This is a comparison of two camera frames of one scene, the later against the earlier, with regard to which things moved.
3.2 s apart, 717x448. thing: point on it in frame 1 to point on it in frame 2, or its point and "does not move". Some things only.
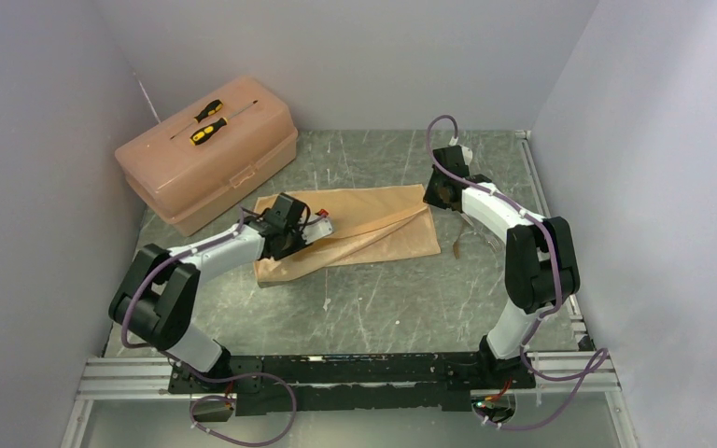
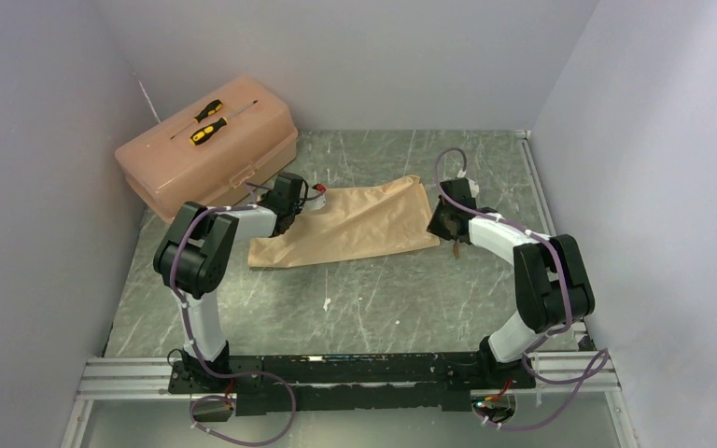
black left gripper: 300,242 to 298,204
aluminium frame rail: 572,371 does not move
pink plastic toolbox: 186,187 does not move
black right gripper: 429,196 to 434,226
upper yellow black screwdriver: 213,108 does not move
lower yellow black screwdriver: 215,126 does not move
